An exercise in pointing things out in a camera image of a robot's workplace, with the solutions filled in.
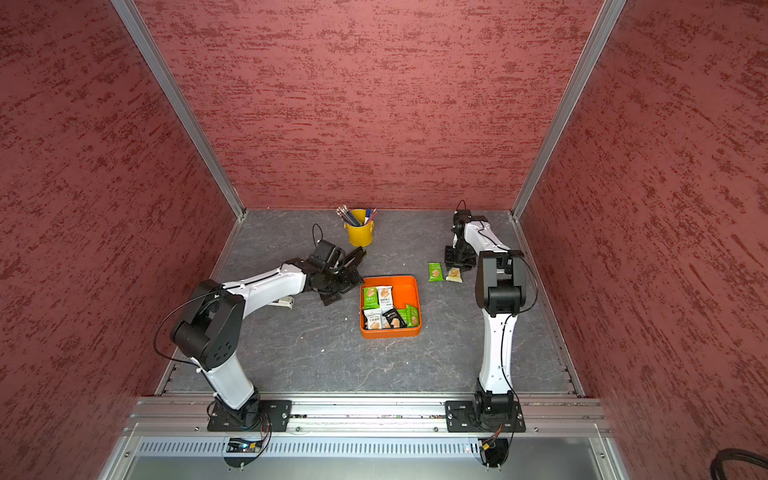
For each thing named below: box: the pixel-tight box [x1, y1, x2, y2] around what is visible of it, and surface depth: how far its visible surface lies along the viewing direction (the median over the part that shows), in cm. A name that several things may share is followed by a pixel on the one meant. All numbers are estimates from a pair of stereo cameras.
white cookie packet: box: [364, 308, 382, 330], surface depth 90 cm
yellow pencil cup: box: [344, 209, 375, 247], surface depth 109 cm
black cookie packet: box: [382, 308, 407, 329], surface depth 89 cm
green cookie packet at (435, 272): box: [428, 262, 445, 283], surface depth 103 cm
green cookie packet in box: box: [363, 287, 380, 310], surface depth 94 cm
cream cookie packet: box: [445, 267, 463, 283], surface depth 102 cm
